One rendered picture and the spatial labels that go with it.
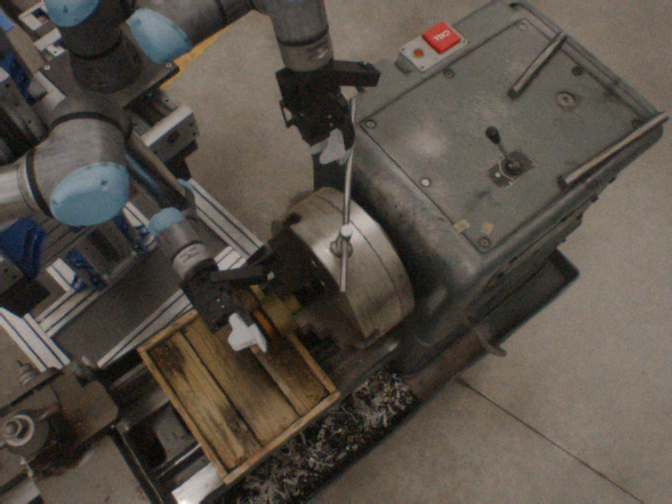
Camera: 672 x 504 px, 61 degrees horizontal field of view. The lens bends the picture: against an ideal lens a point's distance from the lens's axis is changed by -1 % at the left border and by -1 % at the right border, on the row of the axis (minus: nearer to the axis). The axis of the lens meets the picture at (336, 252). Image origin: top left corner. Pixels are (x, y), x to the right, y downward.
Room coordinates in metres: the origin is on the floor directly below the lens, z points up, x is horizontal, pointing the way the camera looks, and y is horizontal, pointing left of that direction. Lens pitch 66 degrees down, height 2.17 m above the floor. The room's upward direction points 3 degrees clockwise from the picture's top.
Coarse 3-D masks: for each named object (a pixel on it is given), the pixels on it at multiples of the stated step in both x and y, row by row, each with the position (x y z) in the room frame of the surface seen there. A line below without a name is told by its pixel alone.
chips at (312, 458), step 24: (384, 384) 0.31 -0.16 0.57; (336, 408) 0.24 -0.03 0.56; (360, 408) 0.24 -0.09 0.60; (384, 408) 0.25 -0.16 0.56; (408, 408) 0.25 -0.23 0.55; (312, 432) 0.18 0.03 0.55; (336, 432) 0.17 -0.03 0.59; (360, 432) 0.18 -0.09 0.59; (384, 432) 0.19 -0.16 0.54; (288, 456) 0.11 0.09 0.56; (312, 456) 0.11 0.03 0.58; (336, 456) 0.12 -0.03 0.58; (240, 480) 0.04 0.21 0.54; (264, 480) 0.05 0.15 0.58; (288, 480) 0.05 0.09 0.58; (312, 480) 0.05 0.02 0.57
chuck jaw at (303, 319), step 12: (324, 300) 0.36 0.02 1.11; (300, 312) 0.34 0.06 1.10; (312, 312) 0.34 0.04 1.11; (324, 312) 0.34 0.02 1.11; (336, 312) 0.34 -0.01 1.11; (300, 324) 0.31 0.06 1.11; (312, 324) 0.31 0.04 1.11; (324, 324) 0.31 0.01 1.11; (336, 324) 0.31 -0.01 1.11; (348, 324) 0.31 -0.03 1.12; (324, 336) 0.30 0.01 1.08; (336, 336) 0.29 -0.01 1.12; (348, 336) 0.29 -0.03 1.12; (360, 336) 0.30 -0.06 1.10; (372, 336) 0.30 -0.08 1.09
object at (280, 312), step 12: (264, 300) 0.35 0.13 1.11; (276, 300) 0.35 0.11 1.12; (288, 300) 0.36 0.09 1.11; (252, 312) 0.33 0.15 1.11; (264, 312) 0.33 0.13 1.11; (276, 312) 0.33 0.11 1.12; (288, 312) 0.33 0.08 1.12; (264, 324) 0.30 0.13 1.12; (276, 324) 0.31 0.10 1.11; (288, 324) 0.31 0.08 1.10; (264, 336) 0.30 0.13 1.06; (276, 336) 0.29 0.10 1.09
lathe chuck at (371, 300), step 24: (288, 216) 0.50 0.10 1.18; (312, 216) 0.49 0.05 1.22; (336, 216) 0.48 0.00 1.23; (312, 240) 0.43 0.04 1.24; (360, 240) 0.44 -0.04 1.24; (312, 264) 0.41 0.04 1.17; (336, 264) 0.39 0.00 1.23; (360, 264) 0.39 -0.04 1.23; (336, 288) 0.36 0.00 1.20; (360, 288) 0.35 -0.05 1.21; (384, 288) 0.36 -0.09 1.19; (360, 312) 0.32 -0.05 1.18; (384, 312) 0.33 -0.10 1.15
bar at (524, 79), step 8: (560, 32) 0.92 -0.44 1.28; (552, 40) 0.90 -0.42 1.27; (560, 40) 0.90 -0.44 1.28; (544, 48) 0.88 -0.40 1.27; (552, 48) 0.88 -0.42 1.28; (544, 56) 0.85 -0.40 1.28; (536, 64) 0.83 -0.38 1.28; (528, 72) 0.81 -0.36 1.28; (536, 72) 0.82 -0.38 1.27; (520, 80) 0.79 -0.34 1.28; (528, 80) 0.79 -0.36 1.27; (512, 88) 0.77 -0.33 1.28; (520, 88) 0.77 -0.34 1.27; (512, 96) 0.76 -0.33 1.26
